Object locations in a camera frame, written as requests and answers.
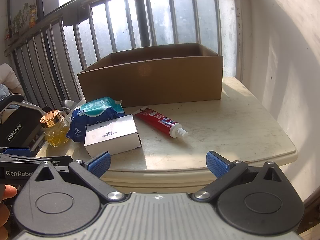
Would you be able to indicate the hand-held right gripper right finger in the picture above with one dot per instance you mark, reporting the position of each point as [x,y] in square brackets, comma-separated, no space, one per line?
[217,164]

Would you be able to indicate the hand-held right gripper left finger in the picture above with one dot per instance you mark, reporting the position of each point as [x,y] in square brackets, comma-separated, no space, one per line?
[101,162]

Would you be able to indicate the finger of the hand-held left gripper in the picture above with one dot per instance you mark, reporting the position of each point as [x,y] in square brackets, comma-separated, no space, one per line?
[17,152]
[55,159]

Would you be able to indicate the glass jar with gold lid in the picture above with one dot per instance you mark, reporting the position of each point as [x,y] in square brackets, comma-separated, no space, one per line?
[56,135]

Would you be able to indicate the small white box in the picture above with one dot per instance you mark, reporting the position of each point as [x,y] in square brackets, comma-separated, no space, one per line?
[110,135]

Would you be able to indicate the blue wet wipes pack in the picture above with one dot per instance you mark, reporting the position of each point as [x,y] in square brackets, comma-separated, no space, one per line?
[95,115]

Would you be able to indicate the red toothpaste tube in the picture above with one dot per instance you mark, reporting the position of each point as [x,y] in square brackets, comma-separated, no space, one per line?
[157,121]

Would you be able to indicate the brown cardboard box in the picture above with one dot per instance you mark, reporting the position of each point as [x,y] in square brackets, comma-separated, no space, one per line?
[150,85]

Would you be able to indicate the person's left hand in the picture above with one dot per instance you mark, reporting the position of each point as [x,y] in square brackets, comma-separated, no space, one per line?
[10,192]

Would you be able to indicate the black wheelchair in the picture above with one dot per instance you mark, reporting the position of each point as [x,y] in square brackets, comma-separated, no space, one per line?
[17,127]

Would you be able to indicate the light blue garment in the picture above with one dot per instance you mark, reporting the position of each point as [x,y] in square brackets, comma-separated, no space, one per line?
[4,92]

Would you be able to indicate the pile of beige clothes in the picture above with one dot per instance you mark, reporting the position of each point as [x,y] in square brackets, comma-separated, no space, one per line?
[7,75]

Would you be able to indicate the green plant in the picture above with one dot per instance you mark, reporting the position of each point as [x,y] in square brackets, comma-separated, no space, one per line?
[18,20]

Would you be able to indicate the yellow packet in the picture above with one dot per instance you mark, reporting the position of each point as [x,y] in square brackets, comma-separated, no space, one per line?
[33,17]

